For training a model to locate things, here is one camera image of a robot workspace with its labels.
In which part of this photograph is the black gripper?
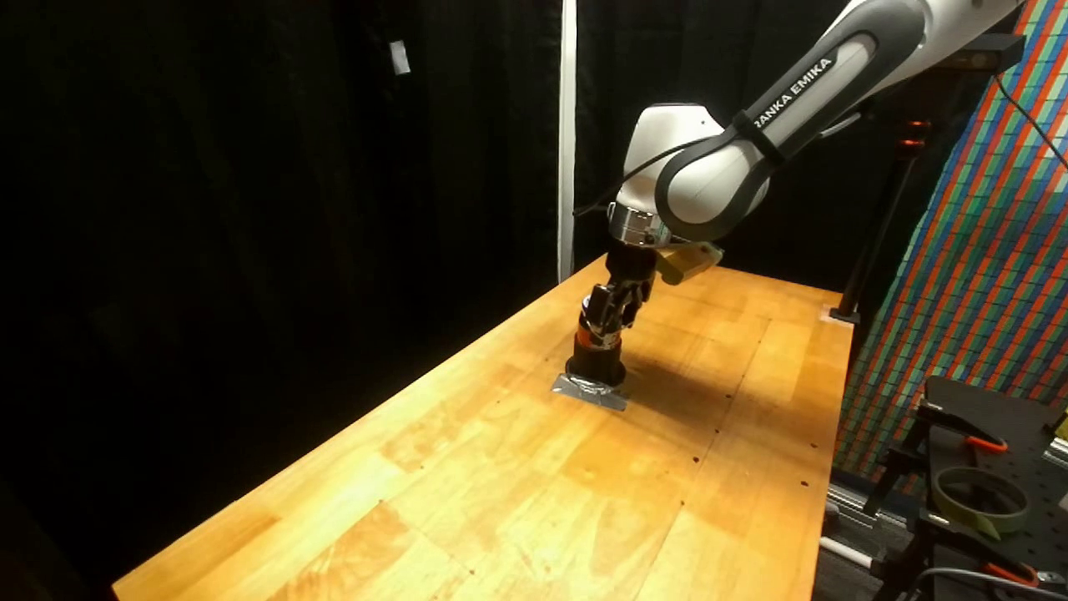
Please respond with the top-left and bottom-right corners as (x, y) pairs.
(577, 239), (661, 340)

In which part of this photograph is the brown bottle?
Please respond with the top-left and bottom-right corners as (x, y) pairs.
(564, 317), (631, 391)

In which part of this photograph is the grey flat mat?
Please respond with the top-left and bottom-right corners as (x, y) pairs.
(549, 370), (633, 414)

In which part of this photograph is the white vertical pole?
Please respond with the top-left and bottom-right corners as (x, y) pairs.
(553, 0), (585, 288)

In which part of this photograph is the black tripod stand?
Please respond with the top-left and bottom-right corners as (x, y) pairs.
(831, 107), (941, 326)

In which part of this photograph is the colourful patterned cloth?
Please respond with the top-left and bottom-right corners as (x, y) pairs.
(835, 0), (1068, 485)

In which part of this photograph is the orange black spring clamp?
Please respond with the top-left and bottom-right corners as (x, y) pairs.
(918, 403), (1015, 460)
(911, 516), (1047, 590)

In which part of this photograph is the olive tape roll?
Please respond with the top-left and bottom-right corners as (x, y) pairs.
(926, 460), (1033, 535)

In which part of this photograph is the beige wrist camera box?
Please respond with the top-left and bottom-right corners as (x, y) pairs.
(652, 237), (728, 288)

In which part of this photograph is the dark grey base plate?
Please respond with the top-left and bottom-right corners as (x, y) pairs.
(918, 375), (1068, 542)

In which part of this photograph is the black cable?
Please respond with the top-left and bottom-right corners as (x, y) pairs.
(991, 65), (1068, 174)

